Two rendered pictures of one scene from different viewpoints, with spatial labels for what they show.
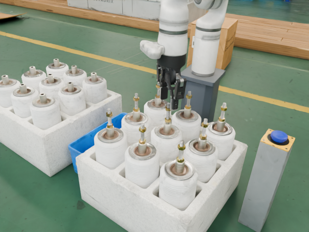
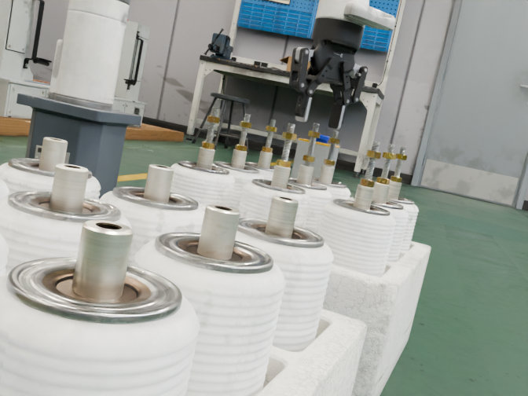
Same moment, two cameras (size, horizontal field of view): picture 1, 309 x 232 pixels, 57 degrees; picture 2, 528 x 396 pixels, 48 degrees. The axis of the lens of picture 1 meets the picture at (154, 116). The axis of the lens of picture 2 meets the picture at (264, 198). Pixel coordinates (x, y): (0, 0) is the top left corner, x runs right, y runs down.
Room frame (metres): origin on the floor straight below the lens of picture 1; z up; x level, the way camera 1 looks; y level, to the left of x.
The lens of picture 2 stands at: (1.00, 0.84, 0.34)
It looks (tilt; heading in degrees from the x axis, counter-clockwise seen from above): 8 degrees down; 255
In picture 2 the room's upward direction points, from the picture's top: 12 degrees clockwise
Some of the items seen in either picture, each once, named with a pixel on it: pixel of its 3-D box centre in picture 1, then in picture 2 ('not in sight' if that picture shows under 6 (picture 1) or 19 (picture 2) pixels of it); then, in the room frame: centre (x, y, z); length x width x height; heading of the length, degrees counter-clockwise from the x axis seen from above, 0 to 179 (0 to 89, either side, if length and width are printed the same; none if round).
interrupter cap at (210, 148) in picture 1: (201, 147); (324, 182); (0.63, -0.14, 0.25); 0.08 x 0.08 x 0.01
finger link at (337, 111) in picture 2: (174, 104); (336, 116); (0.67, -0.05, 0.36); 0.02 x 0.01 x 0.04; 113
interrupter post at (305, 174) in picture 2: (167, 127); (305, 176); (0.70, -0.04, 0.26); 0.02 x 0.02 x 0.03
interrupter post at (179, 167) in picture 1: (179, 165); (393, 191); (0.54, -0.07, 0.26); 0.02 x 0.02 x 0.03
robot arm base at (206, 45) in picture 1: (205, 51); (91, 53); (1.06, -0.18, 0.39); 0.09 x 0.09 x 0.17; 62
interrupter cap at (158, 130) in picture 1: (167, 131); (302, 184); (0.70, -0.04, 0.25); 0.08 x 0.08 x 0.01
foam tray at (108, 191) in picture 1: (164, 171); (283, 283); (0.70, -0.04, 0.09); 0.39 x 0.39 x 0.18; 55
